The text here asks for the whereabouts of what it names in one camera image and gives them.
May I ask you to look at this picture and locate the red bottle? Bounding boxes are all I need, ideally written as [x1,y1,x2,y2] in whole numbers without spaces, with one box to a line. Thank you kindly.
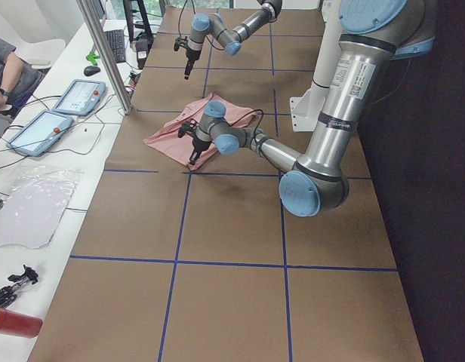
[0,308,43,339]

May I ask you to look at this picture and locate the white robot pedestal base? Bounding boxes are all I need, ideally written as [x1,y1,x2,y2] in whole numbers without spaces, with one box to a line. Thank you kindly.
[290,0,343,132]

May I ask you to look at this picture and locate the upper teach pendant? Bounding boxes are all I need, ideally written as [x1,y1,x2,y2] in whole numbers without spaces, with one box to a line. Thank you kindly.
[52,79,106,116]

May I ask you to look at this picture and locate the pink Snoopy t-shirt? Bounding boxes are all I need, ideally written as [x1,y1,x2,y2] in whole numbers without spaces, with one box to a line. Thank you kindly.
[143,93,257,170]

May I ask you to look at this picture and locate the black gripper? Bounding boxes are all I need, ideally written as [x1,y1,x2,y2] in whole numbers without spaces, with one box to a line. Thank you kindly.
[174,37,202,80]
[178,120,212,164]

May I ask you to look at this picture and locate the black keyboard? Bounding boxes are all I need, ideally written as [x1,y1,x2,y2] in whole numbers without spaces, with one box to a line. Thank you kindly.
[103,29,126,63]

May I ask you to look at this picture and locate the teach pendant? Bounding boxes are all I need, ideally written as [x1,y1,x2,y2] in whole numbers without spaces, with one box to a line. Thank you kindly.
[6,110,74,157]
[52,79,106,116]

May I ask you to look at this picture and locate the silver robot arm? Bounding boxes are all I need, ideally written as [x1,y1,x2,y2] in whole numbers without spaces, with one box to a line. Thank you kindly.
[174,0,282,80]
[178,1,437,217]

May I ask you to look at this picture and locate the black small tripod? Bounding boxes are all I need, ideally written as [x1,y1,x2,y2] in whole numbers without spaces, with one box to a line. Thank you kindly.
[0,265,38,308]

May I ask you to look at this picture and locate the seated person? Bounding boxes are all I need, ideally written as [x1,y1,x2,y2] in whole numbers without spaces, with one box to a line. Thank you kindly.
[0,38,45,118]

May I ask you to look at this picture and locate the aluminium frame post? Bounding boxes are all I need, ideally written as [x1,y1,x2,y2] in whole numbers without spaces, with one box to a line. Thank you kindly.
[76,0,132,115]

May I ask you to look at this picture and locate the clear plastic bag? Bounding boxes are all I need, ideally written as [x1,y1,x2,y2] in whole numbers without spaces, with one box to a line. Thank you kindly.
[0,165,83,250]

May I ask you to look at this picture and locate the black table cable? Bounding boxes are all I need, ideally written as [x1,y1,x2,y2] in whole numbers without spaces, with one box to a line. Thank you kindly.
[0,94,124,178]

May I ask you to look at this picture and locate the black computer mouse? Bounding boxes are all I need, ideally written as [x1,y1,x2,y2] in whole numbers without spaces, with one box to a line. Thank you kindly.
[83,66,100,77]

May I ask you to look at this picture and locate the lower teach pendant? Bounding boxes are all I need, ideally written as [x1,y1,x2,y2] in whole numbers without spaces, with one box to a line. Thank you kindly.
[6,110,74,157]

